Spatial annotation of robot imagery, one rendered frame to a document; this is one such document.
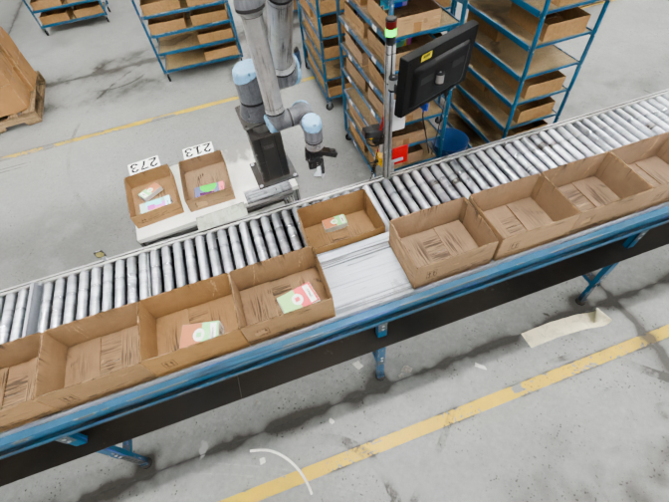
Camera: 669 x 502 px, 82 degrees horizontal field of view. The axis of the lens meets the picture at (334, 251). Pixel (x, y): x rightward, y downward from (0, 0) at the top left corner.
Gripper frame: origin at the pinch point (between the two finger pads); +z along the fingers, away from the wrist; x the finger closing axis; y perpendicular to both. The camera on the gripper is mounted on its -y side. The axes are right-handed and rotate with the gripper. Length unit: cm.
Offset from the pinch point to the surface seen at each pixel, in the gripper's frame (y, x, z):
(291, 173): 13.1, -29.9, 26.6
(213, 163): 59, -61, 30
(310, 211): 12.6, 15.2, 10.3
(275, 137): 17.4, -33.3, -2.0
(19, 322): 173, 19, 23
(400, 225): -24, 50, -5
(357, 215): -13.6, 19.5, 21.5
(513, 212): -83, 58, 4
